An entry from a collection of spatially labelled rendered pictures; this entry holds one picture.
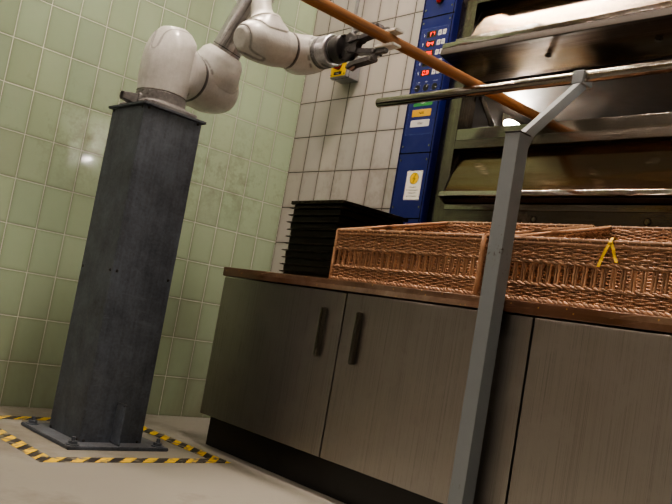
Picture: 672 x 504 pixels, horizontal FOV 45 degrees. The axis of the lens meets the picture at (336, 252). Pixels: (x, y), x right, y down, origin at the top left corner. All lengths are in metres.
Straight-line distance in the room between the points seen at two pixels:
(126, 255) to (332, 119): 1.23
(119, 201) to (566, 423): 1.40
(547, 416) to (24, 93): 1.98
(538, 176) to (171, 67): 1.16
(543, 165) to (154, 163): 1.18
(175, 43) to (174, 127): 0.26
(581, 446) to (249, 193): 1.98
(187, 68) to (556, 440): 1.54
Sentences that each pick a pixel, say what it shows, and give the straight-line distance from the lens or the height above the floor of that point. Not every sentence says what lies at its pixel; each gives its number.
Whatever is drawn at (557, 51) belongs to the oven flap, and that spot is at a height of 1.37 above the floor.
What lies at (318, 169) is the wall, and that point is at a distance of 3.27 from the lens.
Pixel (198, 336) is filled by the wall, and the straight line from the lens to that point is 3.21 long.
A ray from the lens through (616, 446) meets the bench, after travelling 1.68.
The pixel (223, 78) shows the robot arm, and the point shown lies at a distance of 2.68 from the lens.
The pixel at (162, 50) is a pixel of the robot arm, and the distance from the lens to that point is 2.54.
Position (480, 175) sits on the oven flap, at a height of 1.02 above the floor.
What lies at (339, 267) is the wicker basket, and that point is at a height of 0.62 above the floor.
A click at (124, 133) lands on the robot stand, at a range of 2.50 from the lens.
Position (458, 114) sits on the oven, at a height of 1.23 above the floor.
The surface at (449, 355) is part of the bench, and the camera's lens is 1.92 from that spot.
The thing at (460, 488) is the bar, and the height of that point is 0.16.
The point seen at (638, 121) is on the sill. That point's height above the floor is 1.16.
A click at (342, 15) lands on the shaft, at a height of 1.19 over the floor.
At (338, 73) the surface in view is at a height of 1.43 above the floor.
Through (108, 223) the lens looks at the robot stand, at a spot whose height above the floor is 0.63.
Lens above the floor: 0.46
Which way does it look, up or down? 5 degrees up
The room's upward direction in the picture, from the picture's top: 10 degrees clockwise
